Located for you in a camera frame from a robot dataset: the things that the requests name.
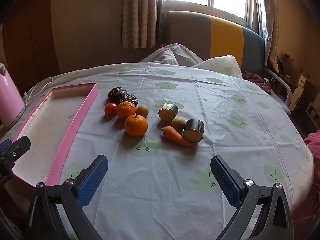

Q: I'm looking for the brown wooden wardrobe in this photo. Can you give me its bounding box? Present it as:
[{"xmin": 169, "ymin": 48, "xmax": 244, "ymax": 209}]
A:
[{"xmin": 0, "ymin": 0, "xmax": 60, "ymax": 93}]

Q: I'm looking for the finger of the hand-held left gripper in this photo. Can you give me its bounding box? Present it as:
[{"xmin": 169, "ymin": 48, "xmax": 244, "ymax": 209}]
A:
[
  {"xmin": 0, "ymin": 139, "xmax": 12, "ymax": 152},
  {"xmin": 0, "ymin": 135, "xmax": 31, "ymax": 180}
]

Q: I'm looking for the pink electric kettle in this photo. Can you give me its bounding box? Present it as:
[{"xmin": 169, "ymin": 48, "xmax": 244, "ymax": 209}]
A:
[{"xmin": 0, "ymin": 63, "xmax": 26, "ymax": 128}]

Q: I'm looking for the dark red cloth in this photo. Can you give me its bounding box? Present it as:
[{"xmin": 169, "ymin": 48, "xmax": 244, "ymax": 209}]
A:
[{"xmin": 241, "ymin": 69, "xmax": 272, "ymax": 94}]

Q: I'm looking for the small red tomato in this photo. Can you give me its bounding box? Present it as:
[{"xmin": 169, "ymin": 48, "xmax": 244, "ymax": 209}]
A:
[{"xmin": 104, "ymin": 102, "xmax": 118, "ymax": 116}]

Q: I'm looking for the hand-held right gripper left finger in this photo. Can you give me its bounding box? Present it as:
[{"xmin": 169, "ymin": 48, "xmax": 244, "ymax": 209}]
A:
[{"xmin": 26, "ymin": 154, "xmax": 109, "ymax": 240}]

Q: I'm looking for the orange mandarin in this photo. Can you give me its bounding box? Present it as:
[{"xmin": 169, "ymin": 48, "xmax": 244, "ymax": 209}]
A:
[
  {"xmin": 116, "ymin": 101, "xmax": 137, "ymax": 120},
  {"xmin": 124, "ymin": 114, "xmax": 148, "ymax": 137}
]

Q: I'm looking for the pink shallow tray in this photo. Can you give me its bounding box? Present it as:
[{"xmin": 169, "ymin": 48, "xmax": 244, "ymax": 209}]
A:
[{"xmin": 12, "ymin": 82, "xmax": 99, "ymax": 187}]

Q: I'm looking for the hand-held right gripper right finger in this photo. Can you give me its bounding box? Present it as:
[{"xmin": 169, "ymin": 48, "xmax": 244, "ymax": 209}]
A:
[{"xmin": 210, "ymin": 155, "xmax": 294, "ymax": 240}]

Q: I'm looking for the white power cable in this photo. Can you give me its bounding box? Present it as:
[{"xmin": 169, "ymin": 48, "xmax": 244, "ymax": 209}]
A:
[{"xmin": 24, "ymin": 77, "xmax": 54, "ymax": 105}]

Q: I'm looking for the dark water chestnut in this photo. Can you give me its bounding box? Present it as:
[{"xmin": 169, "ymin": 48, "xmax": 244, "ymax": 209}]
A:
[
  {"xmin": 108, "ymin": 87, "xmax": 127, "ymax": 103},
  {"xmin": 122, "ymin": 94, "xmax": 139, "ymax": 106}
]

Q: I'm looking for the pink red blanket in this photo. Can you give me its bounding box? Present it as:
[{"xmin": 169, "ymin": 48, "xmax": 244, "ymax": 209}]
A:
[{"xmin": 304, "ymin": 130, "xmax": 320, "ymax": 160}]

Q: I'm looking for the grey yellow blue headboard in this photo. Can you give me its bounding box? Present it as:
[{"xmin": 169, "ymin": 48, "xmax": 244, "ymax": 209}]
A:
[{"xmin": 166, "ymin": 10, "xmax": 267, "ymax": 74}]

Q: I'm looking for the grey metal bed rail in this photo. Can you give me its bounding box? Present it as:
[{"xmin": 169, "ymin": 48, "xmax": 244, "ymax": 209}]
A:
[{"xmin": 265, "ymin": 67, "xmax": 293, "ymax": 110}]

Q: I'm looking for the orange carrot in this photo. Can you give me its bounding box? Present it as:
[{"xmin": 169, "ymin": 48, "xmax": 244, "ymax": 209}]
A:
[{"xmin": 162, "ymin": 126, "xmax": 193, "ymax": 147}]

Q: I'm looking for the beige patterned curtain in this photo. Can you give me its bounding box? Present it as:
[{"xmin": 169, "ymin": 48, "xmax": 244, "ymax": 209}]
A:
[
  {"xmin": 260, "ymin": 0, "xmax": 280, "ymax": 72},
  {"xmin": 122, "ymin": 0, "xmax": 160, "ymax": 49}
]

